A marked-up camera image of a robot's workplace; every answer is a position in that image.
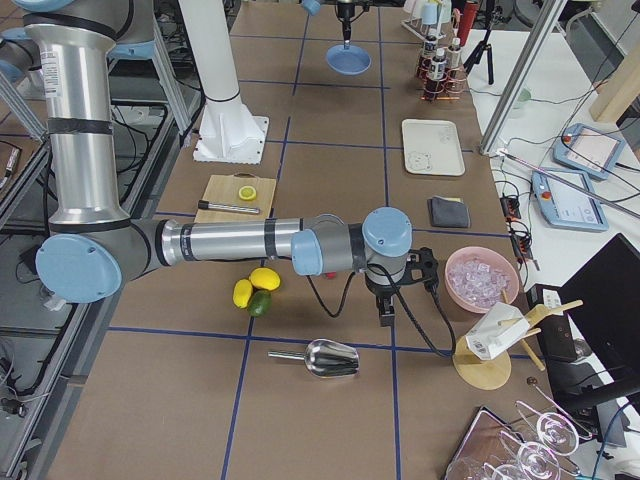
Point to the blue plate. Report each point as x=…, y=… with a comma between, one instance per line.
x=349, y=60

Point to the metal scoop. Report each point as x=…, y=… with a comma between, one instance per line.
x=325, y=358

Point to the light blue cup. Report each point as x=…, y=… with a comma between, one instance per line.
x=430, y=11

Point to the dark drink bottle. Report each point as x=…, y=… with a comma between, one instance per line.
x=427, y=53
x=436, y=72
x=453, y=55

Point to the pink bowl with ice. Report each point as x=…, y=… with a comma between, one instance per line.
x=477, y=278

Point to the white carton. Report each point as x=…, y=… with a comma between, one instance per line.
x=499, y=329

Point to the dark grey folded cloth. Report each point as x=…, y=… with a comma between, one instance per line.
x=448, y=213

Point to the wooden paper towel stand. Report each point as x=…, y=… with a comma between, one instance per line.
x=493, y=374

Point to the red cylinder tube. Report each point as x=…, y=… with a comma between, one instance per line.
x=467, y=19

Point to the green lime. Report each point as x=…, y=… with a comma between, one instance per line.
x=259, y=303

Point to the yellow lemon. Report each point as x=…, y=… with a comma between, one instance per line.
x=242, y=293
x=265, y=278

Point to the black mini tripod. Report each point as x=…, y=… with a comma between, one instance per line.
x=484, y=47

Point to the cream rectangular tray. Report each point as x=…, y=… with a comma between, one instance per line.
x=432, y=147

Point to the half lemon slice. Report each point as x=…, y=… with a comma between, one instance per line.
x=247, y=193

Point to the wooden cutting board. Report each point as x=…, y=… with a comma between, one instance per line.
x=226, y=190

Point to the mint green bowl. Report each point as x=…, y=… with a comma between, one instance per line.
x=519, y=106

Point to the blue teach pendant tablet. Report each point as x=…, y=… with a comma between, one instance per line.
x=566, y=208

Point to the black monitor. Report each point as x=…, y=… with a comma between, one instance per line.
x=608, y=319

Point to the white wire cup basket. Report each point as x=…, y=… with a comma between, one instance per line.
x=413, y=22

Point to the copper wire bottle rack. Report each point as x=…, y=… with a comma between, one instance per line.
x=451, y=89

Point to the white camera pole base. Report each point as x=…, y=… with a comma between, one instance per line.
x=228, y=132

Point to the aluminium frame post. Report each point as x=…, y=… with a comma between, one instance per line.
x=541, y=29

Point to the black handled knife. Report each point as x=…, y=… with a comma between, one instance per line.
x=211, y=206

